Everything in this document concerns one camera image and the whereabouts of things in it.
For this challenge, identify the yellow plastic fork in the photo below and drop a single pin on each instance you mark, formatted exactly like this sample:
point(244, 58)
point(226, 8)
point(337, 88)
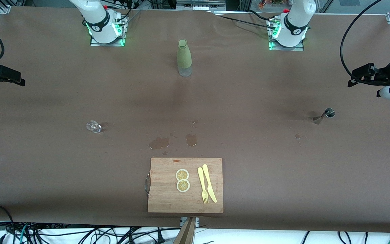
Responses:
point(200, 176)

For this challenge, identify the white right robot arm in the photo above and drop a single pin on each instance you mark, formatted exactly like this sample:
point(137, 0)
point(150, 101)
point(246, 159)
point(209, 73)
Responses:
point(98, 23)

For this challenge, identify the brown table cover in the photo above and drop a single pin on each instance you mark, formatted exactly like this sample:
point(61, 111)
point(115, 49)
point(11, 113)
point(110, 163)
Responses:
point(283, 186)

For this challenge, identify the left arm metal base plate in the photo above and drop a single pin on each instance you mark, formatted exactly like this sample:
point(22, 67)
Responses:
point(300, 48)

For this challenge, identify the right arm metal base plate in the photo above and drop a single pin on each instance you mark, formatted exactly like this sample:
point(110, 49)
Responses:
point(95, 43)

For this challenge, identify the clear glass beaker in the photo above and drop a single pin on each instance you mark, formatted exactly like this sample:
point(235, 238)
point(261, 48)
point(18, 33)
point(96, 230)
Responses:
point(94, 127)

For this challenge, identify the steel double jigger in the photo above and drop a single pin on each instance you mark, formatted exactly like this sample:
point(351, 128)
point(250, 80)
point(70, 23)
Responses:
point(329, 113)

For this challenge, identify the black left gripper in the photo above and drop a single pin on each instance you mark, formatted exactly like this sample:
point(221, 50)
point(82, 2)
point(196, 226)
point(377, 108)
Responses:
point(382, 74)

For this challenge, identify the yellow plastic knife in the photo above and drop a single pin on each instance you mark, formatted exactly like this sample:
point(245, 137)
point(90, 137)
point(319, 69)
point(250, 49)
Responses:
point(206, 173)

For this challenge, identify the wooden post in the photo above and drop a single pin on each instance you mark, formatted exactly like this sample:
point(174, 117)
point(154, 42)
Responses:
point(185, 235)

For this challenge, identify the green sleeved glass bottle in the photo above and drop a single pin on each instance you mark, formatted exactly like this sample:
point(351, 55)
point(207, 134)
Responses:
point(184, 56)

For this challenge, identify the wooden cutting board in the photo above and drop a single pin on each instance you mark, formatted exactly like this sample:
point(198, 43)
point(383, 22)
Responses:
point(168, 200)

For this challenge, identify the small metal bracket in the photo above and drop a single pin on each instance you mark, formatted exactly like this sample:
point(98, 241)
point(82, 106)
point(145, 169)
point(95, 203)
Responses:
point(196, 220)

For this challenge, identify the grey network switch box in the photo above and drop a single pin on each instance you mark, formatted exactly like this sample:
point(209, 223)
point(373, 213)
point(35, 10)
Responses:
point(200, 4)

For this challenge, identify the yellow lemon slice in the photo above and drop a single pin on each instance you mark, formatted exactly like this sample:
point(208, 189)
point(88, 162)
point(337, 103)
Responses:
point(182, 174)
point(183, 186)

